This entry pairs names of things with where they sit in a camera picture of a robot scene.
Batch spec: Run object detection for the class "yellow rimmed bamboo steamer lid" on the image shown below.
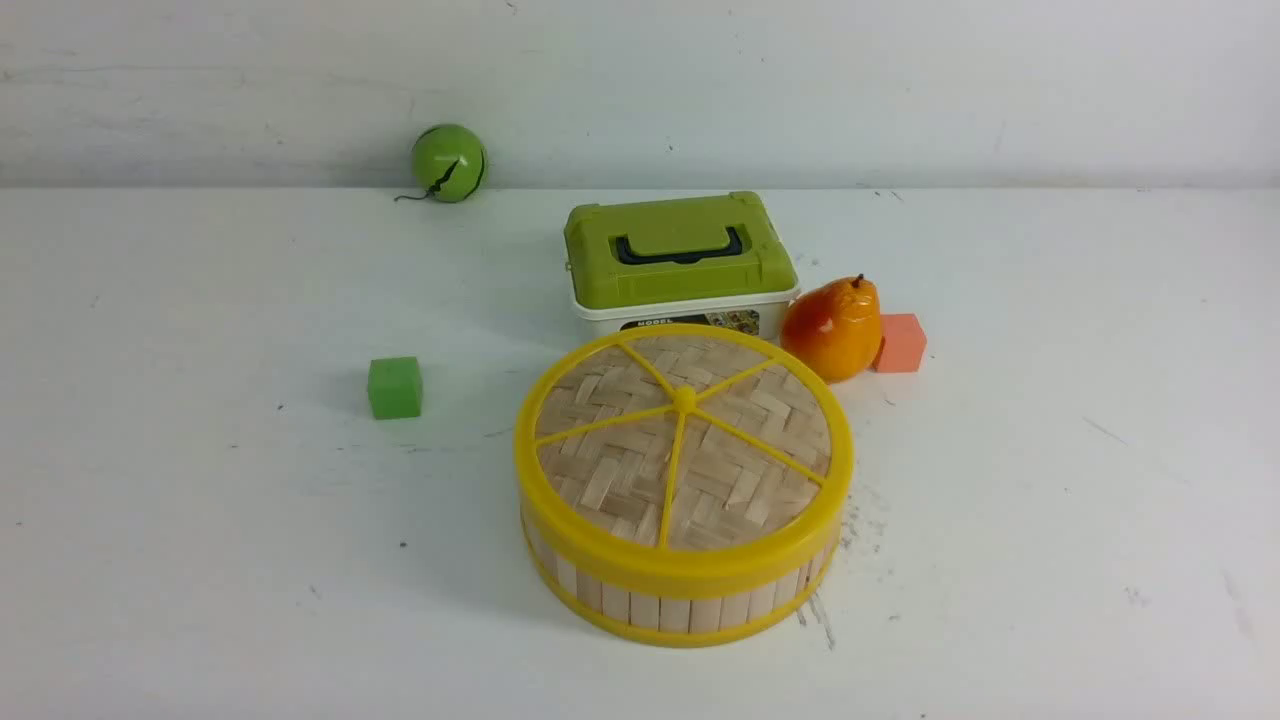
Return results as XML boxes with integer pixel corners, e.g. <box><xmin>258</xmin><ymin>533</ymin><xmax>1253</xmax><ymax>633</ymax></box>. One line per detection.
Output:
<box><xmin>513</xmin><ymin>324</ymin><xmax>854</xmax><ymax>598</ymax></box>

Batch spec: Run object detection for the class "green foam cube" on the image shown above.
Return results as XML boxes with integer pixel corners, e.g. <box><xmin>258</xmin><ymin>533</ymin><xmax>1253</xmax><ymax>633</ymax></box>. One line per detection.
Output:
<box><xmin>366</xmin><ymin>356</ymin><xmax>424</xmax><ymax>420</ymax></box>

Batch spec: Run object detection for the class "bamboo steamer basket yellow rim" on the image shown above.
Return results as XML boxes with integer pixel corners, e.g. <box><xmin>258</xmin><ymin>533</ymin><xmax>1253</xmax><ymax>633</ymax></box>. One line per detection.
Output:
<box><xmin>520</xmin><ymin>511</ymin><xmax>838</xmax><ymax>648</ymax></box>

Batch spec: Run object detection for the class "orange toy pear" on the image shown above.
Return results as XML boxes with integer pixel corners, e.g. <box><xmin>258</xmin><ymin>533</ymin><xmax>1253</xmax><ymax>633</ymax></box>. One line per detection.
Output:
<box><xmin>780</xmin><ymin>274</ymin><xmax>883</xmax><ymax>384</ymax></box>

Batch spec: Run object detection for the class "green lidded storage box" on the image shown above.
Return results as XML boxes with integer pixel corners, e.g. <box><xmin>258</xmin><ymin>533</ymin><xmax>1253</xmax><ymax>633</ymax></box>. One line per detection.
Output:
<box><xmin>563</xmin><ymin>191</ymin><xmax>800</xmax><ymax>341</ymax></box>

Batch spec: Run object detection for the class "green toy watermelon ball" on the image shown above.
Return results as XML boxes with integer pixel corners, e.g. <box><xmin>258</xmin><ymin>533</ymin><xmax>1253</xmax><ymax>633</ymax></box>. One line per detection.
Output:
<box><xmin>394</xmin><ymin>123</ymin><xmax>489</xmax><ymax>204</ymax></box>

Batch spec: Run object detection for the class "pink foam cube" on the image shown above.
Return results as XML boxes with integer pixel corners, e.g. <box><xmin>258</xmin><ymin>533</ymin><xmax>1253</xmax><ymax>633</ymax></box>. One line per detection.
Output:
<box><xmin>872</xmin><ymin>313</ymin><xmax>927</xmax><ymax>374</ymax></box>

